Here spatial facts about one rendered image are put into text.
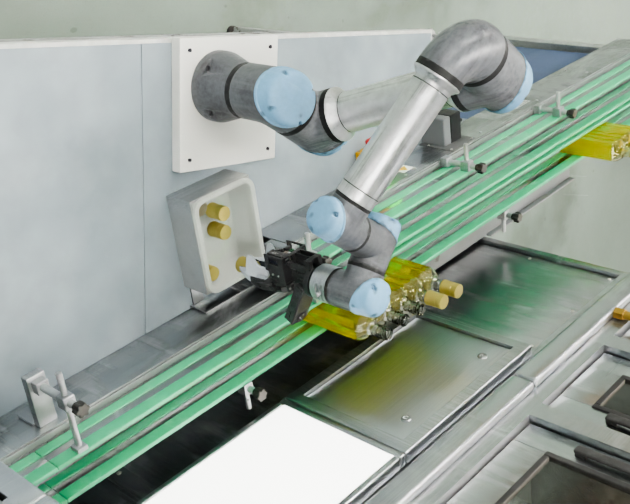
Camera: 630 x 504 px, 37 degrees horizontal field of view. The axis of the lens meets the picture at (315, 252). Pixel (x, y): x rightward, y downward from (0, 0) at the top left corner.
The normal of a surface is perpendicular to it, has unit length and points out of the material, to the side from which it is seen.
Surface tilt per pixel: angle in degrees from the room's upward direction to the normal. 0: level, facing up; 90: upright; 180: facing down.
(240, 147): 0
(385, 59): 0
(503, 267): 90
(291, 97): 7
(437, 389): 91
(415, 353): 90
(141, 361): 90
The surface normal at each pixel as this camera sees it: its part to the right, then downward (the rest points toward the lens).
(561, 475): -0.11, -0.89
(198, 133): 0.73, 0.22
